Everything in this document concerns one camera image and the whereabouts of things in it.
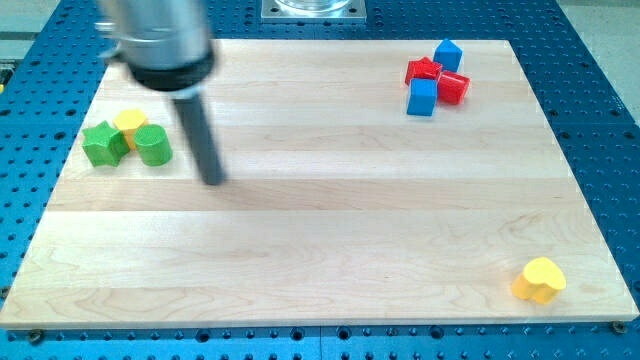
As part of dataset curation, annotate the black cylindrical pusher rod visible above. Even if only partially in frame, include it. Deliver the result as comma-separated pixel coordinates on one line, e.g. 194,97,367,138
172,93,225,185

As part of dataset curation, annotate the yellow heart block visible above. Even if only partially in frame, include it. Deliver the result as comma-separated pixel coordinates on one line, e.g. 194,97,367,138
511,257,567,305

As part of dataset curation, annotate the blue perforated table plate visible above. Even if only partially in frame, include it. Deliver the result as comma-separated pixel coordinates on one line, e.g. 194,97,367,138
1,1,639,359

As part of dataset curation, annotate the yellow hexagon block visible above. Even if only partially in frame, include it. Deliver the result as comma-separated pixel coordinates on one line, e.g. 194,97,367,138
113,109,148,150

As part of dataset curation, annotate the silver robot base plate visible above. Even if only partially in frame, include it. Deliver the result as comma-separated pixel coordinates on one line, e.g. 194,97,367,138
260,0,367,24

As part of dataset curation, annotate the green star block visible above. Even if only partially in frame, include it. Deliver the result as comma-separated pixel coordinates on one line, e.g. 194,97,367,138
82,121,130,167

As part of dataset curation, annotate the green cylinder block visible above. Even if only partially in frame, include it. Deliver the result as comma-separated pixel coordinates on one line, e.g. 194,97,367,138
134,124,173,167

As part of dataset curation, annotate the blue cube block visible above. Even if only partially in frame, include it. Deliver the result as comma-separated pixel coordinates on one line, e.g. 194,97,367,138
407,78,438,116

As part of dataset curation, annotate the red cylinder block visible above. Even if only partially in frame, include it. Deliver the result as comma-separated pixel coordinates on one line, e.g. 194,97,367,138
437,70,471,105

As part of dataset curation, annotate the wooden board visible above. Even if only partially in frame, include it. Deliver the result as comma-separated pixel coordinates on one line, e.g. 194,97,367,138
1,40,638,330

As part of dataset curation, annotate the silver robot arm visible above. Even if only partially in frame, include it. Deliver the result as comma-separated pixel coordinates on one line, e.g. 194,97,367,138
96,0,225,185

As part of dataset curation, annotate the blue pentagon block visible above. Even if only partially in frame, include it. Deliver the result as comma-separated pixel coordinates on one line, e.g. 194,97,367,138
433,38,463,72

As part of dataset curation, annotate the red star block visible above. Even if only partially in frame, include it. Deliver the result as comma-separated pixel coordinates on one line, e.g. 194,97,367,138
405,57,443,85

